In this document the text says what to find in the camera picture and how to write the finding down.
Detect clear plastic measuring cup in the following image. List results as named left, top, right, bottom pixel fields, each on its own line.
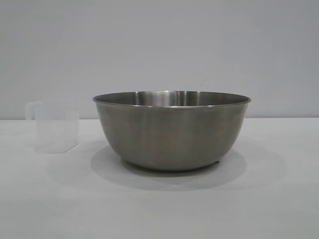
left=26, top=99, right=80, bottom=154

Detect large stainless steel bowl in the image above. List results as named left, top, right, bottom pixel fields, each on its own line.
left=92, top=90, right=252, bottom=172

